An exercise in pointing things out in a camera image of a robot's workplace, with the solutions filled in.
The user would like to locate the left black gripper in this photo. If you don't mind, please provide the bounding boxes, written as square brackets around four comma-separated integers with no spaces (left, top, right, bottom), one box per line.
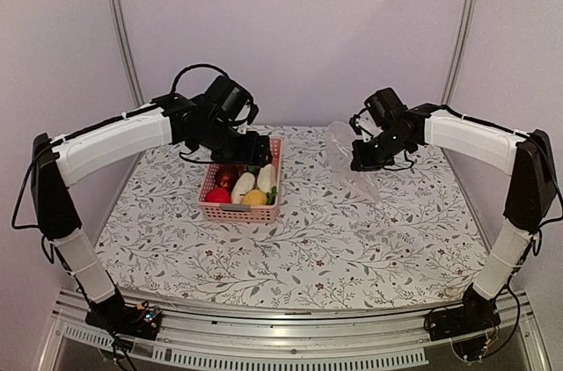
[192,119,273,167]

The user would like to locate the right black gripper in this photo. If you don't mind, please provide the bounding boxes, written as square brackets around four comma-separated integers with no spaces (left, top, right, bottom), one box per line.
[352,127,413,171]

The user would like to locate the dark red onion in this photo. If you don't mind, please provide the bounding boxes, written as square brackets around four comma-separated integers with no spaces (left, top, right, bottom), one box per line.
[214,164,239,192]

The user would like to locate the clear zip top bag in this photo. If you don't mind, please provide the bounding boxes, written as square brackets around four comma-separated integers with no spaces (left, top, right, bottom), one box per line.
[325,120,383,203]

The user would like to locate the red tomato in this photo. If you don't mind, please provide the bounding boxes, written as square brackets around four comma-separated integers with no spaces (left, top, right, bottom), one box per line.
[204,187,231,204]

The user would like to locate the pink plastic basket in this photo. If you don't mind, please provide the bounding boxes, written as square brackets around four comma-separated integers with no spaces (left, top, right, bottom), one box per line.
[199,137,282,224]

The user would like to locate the yellow lemon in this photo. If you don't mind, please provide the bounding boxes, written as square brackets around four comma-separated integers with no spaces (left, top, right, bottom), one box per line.
[241,189,267,206]

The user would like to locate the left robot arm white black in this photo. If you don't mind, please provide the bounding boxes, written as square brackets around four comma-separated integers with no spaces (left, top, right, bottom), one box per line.
[31,94,272,331]

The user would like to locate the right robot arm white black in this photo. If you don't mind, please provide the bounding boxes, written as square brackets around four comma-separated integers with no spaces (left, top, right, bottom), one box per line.
[349,100,560,332]

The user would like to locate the white radish left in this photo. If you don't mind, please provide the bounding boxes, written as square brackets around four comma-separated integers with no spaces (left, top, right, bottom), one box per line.
[230,172,256,204]

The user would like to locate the white radish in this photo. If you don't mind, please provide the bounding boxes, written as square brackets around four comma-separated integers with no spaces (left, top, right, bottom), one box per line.
[230,172,256,204]
[256,164,277,193]

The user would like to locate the white radish right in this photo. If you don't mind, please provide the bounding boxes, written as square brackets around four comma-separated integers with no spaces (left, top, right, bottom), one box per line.
[256,164,277,193]

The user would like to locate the floral table mat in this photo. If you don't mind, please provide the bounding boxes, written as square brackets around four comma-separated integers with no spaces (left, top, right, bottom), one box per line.
[96,127,487,309]

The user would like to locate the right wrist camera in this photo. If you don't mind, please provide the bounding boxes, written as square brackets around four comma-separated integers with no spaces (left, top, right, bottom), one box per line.
[348,88,407,142]

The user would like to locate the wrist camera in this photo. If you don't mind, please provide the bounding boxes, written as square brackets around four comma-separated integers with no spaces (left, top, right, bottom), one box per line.
[204,76,259,127]
[348,88,407,142]

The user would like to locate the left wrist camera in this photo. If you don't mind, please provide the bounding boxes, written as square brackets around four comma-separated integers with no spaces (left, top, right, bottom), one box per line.
[204,76,259,127]

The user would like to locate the right aluminium post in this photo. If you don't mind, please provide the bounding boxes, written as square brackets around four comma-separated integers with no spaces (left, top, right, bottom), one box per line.
[442,0,477,105]

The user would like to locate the aluminium post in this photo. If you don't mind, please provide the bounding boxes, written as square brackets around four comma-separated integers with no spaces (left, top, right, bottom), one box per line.
[442,0,477,105]
[108,0,144,106]

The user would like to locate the left aluminium post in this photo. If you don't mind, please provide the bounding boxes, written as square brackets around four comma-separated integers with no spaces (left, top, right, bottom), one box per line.
[108,0,144,106]

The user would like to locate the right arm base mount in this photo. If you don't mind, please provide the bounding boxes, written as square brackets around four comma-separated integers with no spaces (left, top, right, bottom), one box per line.
[423,283,501,341]

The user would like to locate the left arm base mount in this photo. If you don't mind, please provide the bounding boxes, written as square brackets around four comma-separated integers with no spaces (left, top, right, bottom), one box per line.
[85,287,163,341]

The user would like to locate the aluminium front rail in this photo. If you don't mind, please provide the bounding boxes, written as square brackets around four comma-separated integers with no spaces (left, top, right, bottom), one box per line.
[38,289,554,370]

